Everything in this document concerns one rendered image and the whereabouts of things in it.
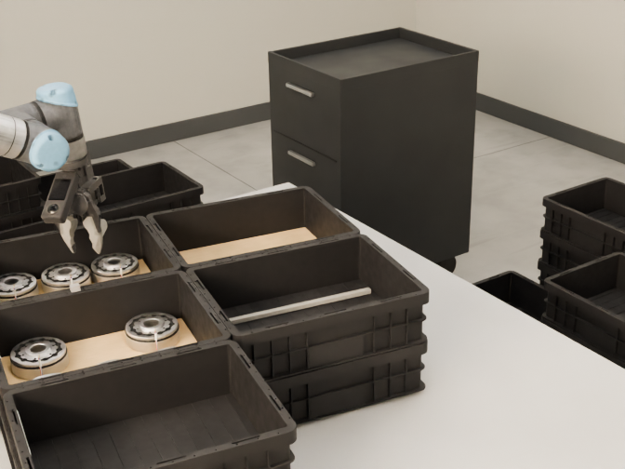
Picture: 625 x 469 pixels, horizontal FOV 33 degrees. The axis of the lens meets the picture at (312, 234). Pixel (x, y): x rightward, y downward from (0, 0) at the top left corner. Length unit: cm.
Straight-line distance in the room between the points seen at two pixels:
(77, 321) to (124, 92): 345
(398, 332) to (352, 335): 10
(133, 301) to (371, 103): 164
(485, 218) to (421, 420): 266
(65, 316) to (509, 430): 87
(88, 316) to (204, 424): 39
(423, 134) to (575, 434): 187
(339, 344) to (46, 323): 56
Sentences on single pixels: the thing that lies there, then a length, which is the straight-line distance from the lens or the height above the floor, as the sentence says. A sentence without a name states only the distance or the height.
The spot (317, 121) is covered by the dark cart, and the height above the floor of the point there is 72.
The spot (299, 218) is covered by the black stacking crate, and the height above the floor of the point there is 85.
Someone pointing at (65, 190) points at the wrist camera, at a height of 107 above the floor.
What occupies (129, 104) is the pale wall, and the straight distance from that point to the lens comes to 546.
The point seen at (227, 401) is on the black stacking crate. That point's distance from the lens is 185.
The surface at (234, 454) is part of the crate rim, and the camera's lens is 158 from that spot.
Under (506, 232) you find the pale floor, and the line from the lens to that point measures 450.
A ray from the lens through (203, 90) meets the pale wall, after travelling 564.
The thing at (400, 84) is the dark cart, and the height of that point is 84.
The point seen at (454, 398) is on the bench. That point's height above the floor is 70.
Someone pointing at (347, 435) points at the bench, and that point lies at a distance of 198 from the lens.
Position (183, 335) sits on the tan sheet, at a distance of 206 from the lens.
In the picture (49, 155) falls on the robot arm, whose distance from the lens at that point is 197.
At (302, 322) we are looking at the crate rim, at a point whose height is 93.
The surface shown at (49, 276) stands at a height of 86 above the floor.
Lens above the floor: 186
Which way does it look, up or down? 25 degrees down
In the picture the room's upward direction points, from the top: 1 degrees counter-clockwise
